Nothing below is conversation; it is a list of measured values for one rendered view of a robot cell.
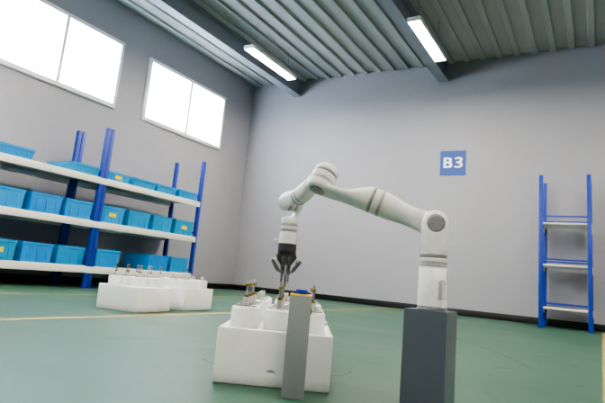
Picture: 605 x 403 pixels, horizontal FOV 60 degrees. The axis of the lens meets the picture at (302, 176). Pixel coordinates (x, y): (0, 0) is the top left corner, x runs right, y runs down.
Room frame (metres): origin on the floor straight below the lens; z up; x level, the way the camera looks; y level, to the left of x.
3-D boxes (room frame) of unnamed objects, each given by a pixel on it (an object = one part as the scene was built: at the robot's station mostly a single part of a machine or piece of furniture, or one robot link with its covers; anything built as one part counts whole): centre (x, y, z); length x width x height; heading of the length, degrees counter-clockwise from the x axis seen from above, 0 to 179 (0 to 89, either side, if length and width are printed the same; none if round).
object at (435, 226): (1.78, -0.47, 0.54); 0.09 x 0.09 x 0.17; 81
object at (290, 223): (2.14, 0.03, 0.62); 0.09 x 0.07 x 0.15; 111
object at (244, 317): (1.91, 0.16, 0.16); 0.10 x 0.10 x 0.18
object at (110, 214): (6.65, 2.53, 0.89); 0.50 x 0.38 x 0.21; 59
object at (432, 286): (1.78, -0.47, 0.39); 0.09 x 0.09 x 0.17; 60
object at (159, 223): (7.39, 2.08, 0.89); 0.50 x 0.38 x 0.21; 61
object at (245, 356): (2.02, 0.04, 0.09); 0.39 x 0.39 x 0.18; 89
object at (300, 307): (1.73, -0.03, 0.16); 0.07 x 0.07 x 0.31; 89
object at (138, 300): (4.17, 1.21, 0.09); 0.39 x 0.39 x 0.18; 67
